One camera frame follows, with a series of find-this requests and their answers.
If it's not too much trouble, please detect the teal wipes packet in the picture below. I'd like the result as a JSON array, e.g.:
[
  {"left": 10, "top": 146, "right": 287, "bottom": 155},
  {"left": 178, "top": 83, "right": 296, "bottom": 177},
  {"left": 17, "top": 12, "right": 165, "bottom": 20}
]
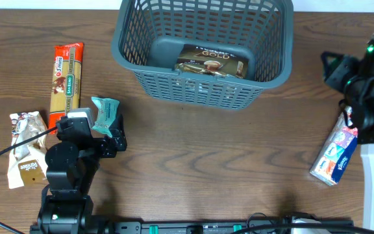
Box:
[{"left": 92, "top": 97, "right": 119, "bottom": 138}]

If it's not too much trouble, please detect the Kleenex tissue multipack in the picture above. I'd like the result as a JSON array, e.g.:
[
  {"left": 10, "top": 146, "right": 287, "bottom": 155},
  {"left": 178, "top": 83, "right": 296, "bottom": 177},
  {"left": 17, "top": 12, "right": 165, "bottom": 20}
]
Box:
[{"left": 310, "top": 112, "right": 358, "bottom": 186}]

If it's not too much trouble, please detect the gold coffee bag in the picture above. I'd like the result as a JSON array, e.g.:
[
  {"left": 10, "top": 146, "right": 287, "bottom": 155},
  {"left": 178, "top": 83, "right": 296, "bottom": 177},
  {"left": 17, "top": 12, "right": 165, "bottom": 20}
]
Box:
[{"left": 175, "top": 44, "right": 249, "bottom": 79}]

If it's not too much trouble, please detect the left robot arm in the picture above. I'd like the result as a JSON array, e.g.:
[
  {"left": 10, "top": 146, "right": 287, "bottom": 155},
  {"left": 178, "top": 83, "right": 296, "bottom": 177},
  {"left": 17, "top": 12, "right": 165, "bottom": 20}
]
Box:
[{"left": 30, "top": 114, "right": 127, "bottom": 234}]

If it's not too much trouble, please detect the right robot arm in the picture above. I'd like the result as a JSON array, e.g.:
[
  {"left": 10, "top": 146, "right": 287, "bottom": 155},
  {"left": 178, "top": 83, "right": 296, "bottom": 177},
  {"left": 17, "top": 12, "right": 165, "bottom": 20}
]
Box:
[{"left": 321, "top": 34, "right": 374, "bottom": 231}]

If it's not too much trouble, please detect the white brown snack bag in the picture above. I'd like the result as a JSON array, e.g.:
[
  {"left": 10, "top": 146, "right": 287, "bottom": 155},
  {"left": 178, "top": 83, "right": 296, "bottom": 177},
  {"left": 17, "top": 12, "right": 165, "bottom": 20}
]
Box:
[{"left": 7, "top": 111, "right": 47, "bottom": 189}]

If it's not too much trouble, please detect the orange spaghetti packet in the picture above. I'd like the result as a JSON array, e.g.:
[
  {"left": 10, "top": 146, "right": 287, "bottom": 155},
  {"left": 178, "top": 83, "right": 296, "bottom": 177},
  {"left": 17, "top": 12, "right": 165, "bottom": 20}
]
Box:
[{"left": 48, "top": 42, "right": 84, "bottom": 128}]

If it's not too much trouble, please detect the grey plastic basket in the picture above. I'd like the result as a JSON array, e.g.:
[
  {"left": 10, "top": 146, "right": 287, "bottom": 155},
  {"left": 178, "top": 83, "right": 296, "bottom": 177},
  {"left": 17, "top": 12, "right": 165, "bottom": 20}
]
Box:
[{"left": 111, "top": 0, "right": 293, "bottom": 109}]

